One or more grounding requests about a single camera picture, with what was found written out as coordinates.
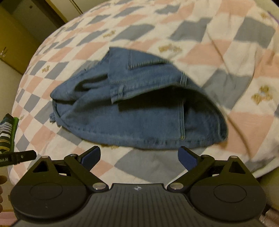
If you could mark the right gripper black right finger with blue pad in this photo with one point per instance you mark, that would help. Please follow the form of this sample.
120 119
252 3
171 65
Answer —
196 167

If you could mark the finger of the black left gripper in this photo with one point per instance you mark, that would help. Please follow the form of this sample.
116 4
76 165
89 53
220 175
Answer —
14 158

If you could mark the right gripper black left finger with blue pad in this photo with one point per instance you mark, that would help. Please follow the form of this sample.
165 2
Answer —
80 165

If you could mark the blue denim jeans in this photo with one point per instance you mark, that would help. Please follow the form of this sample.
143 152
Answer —
135 99

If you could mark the person's hand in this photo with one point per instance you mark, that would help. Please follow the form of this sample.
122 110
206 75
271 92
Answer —
3 180

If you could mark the green black folded garment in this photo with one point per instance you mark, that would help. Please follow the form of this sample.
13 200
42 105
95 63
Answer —
8 131

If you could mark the yellow wooden door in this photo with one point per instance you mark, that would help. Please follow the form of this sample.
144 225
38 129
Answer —
17 44

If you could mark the white wardrobe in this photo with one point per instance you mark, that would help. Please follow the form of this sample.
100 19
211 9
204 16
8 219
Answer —
70 9

